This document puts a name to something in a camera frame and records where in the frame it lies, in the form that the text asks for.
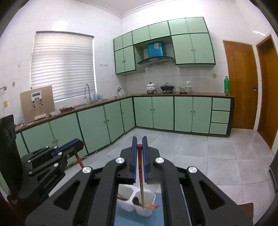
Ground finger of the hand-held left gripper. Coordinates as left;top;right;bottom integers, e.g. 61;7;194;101
21;139;80;166
28;140;84;177

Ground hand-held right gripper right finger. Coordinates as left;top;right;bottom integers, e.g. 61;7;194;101
142;136;254;226

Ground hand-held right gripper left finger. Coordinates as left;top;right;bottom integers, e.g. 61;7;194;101
25;136;138;226

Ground white plastic container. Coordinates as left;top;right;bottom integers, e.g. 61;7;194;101
117;184;134;213
132;189;156;217

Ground blue table mat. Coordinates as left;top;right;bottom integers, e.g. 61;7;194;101
115;192;165;226

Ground cardboard sheet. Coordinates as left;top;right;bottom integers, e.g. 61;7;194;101
20;85;55;123

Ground chrome sink faucet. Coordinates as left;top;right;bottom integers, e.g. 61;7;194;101
84;84;92;102

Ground green base cabinets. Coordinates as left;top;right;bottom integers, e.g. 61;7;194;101
0;95;236;196

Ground white window blind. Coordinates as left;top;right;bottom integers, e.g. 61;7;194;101
30;31;96;102

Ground white cooking pot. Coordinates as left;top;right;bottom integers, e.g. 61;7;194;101
146;82;157;94

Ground black wok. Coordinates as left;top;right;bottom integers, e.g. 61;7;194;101
160;83;175;93

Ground range hood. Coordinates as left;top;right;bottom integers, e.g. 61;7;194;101
137;56;176;66

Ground green bottle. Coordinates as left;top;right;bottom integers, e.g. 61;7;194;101
224;76;231;95

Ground wooden door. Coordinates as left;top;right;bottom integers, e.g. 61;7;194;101
223;40;259;130
256;34;278;150

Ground green wall cabinets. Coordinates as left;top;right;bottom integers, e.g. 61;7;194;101
113;17;216;75

